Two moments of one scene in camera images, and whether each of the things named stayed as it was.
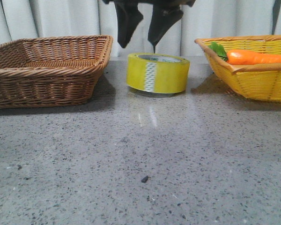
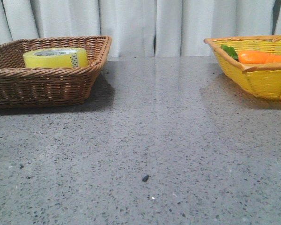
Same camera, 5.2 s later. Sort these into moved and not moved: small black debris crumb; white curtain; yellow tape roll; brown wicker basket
Moved: yellow tape roll
Not moved: white curtain; small black debris crumb; brown wicker basket
